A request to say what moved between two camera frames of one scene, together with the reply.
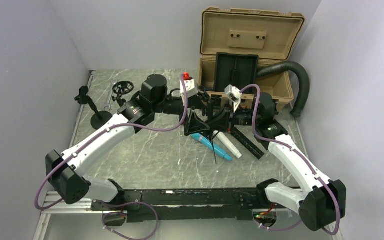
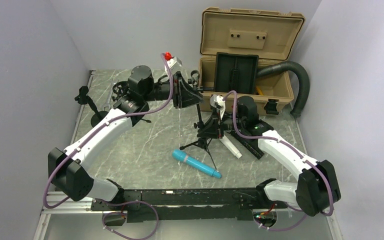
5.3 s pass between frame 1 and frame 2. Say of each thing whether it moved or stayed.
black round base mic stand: stayed
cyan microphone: moved
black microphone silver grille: stayed
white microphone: stayed
